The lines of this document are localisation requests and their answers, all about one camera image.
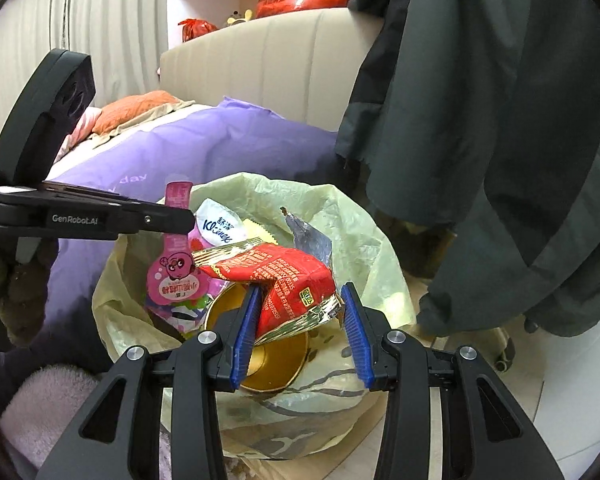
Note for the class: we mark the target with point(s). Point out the purple blanket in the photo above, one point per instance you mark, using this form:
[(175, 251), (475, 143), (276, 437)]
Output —
[(205, 145)]

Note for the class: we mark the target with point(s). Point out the yellow eared toy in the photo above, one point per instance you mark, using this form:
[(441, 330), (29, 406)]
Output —
[(240, 19)]

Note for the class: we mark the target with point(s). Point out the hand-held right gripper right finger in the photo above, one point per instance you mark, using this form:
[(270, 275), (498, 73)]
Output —
[(357, 340)]

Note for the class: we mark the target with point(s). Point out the orange pillow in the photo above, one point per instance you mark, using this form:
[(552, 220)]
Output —
[(130, 112)]

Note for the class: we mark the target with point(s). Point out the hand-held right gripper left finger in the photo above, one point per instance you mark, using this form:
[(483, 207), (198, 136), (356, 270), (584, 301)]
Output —
[(245, 330)]

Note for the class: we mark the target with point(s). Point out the tissue packet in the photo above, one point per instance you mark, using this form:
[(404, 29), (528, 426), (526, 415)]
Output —
[(217, 225)]

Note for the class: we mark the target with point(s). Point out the red paper cup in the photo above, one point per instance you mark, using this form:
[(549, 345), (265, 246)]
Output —
[(275, 365)]

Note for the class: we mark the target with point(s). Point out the small red plastic bag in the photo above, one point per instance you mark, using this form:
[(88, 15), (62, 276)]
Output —
[(197, 30)]

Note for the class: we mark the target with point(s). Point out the yellow plastic bag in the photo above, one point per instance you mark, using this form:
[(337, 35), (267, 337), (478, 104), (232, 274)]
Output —
[(370, 260)]

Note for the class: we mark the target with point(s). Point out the grey pleated curtain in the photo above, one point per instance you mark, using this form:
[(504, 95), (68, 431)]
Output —
[(105, 35)]

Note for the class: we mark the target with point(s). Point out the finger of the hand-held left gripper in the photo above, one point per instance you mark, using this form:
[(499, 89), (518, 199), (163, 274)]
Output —
[(165, 219), (105, 192)]

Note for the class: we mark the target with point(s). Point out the red snack packet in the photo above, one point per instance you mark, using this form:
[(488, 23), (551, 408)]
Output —
[(290, 280)]

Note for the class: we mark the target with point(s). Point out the wooden wheeled chair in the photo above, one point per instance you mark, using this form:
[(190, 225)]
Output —
[(504, 357)]

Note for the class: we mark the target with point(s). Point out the dark jacket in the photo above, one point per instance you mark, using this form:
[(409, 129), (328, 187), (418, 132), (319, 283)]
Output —
[(480, 135)]

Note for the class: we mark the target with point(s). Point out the beige bed sheet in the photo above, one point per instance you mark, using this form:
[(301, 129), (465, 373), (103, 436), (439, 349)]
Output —
[(90, 155)]

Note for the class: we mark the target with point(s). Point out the pink printed duvet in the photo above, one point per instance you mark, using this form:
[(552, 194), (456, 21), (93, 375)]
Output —
[(82, 127)]

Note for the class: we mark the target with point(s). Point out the pink jelly pouch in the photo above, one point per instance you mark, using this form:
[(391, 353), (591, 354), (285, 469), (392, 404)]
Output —
[(172, 270)]

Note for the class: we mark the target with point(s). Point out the beige cloth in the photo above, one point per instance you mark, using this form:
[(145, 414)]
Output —
[(170, 109)]

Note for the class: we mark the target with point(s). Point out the person's left hand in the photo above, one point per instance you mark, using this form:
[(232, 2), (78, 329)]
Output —
[(27, 300)]

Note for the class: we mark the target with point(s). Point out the beige padded headboard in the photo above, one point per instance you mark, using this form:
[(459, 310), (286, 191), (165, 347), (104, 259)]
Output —
[(280, 70)]

